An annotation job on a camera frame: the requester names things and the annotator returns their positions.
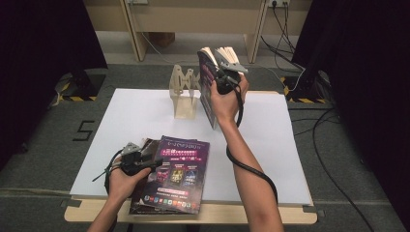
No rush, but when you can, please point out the black curtain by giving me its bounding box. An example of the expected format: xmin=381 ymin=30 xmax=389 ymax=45
xmin=0 ymin=0 xmax=108 ymax=168
xmin=291 ymin=0 xmax=410 ymax=223

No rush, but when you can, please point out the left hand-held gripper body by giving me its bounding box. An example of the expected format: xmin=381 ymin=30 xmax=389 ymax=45
xmin=121 ymin=142 xmax=146 ymax=177

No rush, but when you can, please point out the black book with red print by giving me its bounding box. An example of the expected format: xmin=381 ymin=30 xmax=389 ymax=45
xmin=129 ymin=137 xmax=162 ymax=217

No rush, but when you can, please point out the black stand base striped tape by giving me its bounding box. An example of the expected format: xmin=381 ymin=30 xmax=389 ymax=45
xmin=52 ymin=69 xmax=107 ymax=102
xmin=279 ymin=69 xmax=337 ymax=104

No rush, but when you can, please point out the long black cable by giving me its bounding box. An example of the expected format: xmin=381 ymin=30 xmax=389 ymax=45
xmin=288 ymin=107 xmax=376 ymax=232

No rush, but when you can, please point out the purple book with pink band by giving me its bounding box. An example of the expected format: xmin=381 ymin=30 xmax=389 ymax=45
xmin=140 ymin=134 xmax=211 ymax=215

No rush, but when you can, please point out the grey tape patch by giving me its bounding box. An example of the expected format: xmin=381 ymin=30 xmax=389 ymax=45
xmin=59 ymin=198 xmax=82 ymax=208
xmin=302 ymin=205 xmax=326 ymax=218

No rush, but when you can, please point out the beige folding book stand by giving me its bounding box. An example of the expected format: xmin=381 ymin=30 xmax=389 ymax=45
xmin=168 ymin=64 xmax=202 ymax=120

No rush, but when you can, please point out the person's left hand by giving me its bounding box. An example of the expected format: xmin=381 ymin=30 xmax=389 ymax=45
xmin=107 ymin=165 xmax=153 ymax=206

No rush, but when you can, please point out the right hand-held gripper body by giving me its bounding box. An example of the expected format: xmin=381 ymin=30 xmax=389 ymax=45
xmin=215 ymin=58 xmax=249 ymax=95

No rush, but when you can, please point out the person's right hand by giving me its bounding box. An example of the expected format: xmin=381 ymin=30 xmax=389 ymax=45
xmin=210 ymin=75 xmax=249 ymax=125

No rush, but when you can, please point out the beige wooden desk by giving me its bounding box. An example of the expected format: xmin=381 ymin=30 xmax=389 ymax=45
xmin=81 ymin=0 xmax=313 ymax=65

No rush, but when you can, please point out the light wooden table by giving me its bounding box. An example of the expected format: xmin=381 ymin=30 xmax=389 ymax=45
xmin=63 ymin=90 xmax=318 ymax=225

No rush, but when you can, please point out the white table sheet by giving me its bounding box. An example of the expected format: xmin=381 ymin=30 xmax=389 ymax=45
xmin=70 ymin=87 xmax=313 ymax=206

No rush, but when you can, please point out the black power cable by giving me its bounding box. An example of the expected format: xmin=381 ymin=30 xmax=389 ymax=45
xmin=274 ymin=1 xmax=297 ymax=62
xmin=260 ymin=1 xmax=306 ymax=72

